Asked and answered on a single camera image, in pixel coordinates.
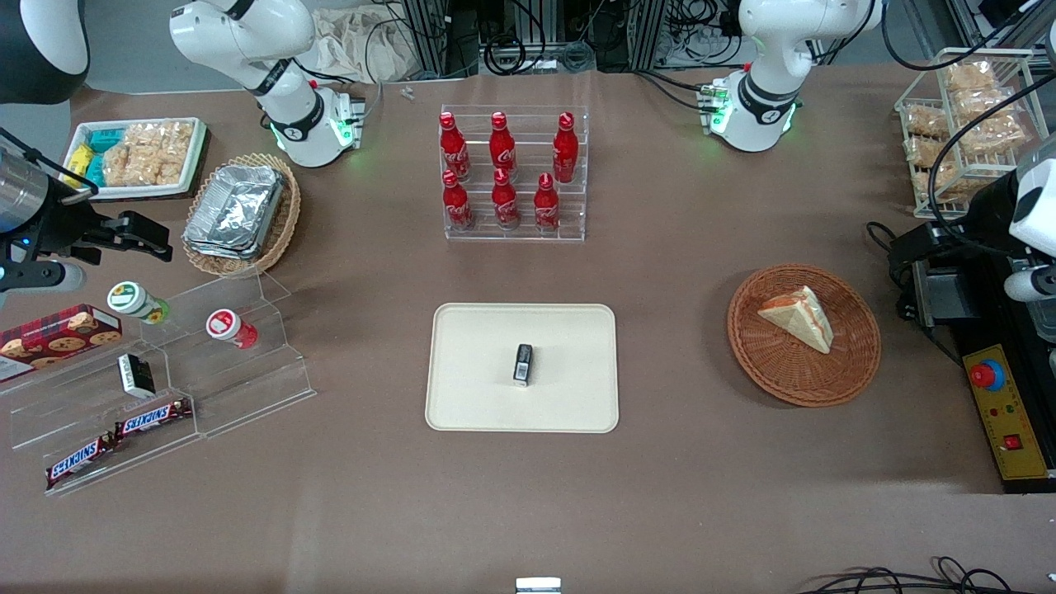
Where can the teal snack packet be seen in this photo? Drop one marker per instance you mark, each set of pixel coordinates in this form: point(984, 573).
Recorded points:
point(105, 139)
point(95, 171)

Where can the red cola bottle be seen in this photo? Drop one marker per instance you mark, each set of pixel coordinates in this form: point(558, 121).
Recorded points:
point(502, 147)
point(505, 205)
point(546, 208)
point(456, 206)
point(452, 148)
point(565, 150)

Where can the yellow emergency stop panel box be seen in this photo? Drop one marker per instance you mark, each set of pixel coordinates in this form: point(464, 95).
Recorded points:
point(1011, 417)

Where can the yellow snack packet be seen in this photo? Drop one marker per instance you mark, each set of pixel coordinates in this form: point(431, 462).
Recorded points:
point(77, 159)

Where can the clear acrylic step display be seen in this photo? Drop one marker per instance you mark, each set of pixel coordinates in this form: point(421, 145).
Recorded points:
point(247, 388)

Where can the clear bag of rice crackers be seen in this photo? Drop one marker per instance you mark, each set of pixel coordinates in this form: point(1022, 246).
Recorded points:
point(148, 153)

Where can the white silver camera mount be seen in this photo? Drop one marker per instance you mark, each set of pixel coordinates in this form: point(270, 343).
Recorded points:
point(538, 586)

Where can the round brown wicker basket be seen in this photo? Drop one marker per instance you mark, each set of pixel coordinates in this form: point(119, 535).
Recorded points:
point(792, 375)

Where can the oval tan wicker basket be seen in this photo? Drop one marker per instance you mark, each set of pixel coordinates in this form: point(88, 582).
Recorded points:
point(282, 227)

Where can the small black barcode box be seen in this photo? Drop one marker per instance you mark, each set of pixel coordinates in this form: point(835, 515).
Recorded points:
point(523, 365)

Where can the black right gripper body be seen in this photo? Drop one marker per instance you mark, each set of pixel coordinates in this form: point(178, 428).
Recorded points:
point(64, 226)

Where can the snickers chocolate bar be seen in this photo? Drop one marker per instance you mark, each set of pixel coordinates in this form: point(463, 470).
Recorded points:
point(80, 460)
point(153, 418)

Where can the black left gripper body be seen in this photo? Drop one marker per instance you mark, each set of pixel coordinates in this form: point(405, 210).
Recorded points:
point(983, 216)

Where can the red chocolate cookie box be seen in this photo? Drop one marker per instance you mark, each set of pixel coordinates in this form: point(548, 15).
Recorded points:
point(58, 338)

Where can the clear acrylic bottle rack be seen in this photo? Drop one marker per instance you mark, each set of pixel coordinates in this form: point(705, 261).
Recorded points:
point(528, 169)

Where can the triangular sandwich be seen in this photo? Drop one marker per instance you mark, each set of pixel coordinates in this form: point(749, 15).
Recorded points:
point(799, 320)

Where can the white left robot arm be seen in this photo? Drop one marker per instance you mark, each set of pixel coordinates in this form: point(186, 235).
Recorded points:
point(771, 58)

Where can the beige cloth bag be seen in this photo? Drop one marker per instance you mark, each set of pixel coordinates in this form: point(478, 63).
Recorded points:
point(363, 45)

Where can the red lid drink bottle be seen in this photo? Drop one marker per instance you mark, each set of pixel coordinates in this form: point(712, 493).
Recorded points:
point(227, 326)

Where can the stacked aluminium foil trays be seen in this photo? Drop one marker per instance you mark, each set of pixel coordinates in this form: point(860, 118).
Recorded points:
point(235, 210)

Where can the green lid drink bottle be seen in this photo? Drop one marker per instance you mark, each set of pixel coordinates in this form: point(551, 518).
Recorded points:
point(132, 299)

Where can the clear bag of fried snacks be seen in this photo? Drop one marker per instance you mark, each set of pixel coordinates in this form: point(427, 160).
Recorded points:
point(969, 77)
point(931, 150)
point(926, 120)
point(982, 101)
point(994, 134)
point(957, 183)

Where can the white rectangular snack tray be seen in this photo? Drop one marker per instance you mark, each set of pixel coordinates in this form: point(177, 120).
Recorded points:
point(198, 153)

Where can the black electronics box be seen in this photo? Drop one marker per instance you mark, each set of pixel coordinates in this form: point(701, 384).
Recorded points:
point(945, 293)

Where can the small black white box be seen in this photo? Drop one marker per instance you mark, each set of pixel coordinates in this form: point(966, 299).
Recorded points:
point(136, 375)

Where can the beige plastic tray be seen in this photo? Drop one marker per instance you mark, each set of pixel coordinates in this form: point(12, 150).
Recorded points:
point(470, 379)

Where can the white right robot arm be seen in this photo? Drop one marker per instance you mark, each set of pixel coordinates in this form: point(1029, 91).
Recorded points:
point(247, 37)

